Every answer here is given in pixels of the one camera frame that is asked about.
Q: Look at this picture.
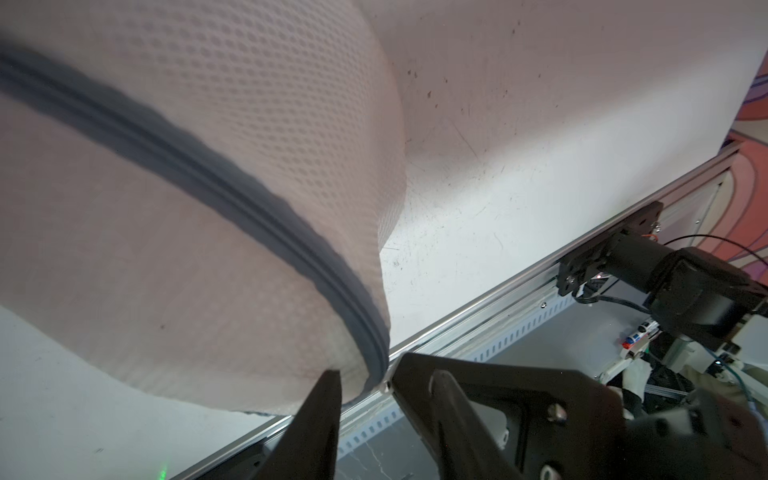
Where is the white mesh laundry bag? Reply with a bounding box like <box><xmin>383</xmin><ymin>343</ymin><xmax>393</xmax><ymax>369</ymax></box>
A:
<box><xmin>1</xmin><ymin>1</ymin><xmax>406</xmax><ymax>414</ymax></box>

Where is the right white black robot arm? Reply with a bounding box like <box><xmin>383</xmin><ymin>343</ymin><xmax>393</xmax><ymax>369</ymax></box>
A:
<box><xmin>392</xmin><ymin>231</ymin><xmax>767</xmax><ymax>479</ymax></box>

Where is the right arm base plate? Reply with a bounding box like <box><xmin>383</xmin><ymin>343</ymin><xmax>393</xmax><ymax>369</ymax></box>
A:
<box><xmin>556</xmin><ymin>201</ymin><xmax>664</xmax><ymax>297</ymax></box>

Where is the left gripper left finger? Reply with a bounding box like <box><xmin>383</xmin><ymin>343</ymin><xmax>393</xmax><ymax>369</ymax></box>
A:
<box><xmin>252</xmin><ymin>370</ymin><xmax>342</xmax><ymax>480</ymax></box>

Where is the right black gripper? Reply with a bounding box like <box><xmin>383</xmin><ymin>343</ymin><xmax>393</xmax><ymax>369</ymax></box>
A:
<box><xmin>391</xmin><ymin>353</ymin><xmax>767</xmax><ymax>479</ymax></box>

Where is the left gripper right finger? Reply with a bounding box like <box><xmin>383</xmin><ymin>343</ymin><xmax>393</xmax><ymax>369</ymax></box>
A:
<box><xmin>429</xmin><ymin>370</ymin><xmax>522</xmax><ymax>479</ymax></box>

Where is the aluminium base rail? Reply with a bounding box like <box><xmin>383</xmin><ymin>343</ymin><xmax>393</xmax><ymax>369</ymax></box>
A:
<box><xmin>167</xmin><ymin>140</ymin><xmax>745</xmax><ymax>480</ymax></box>

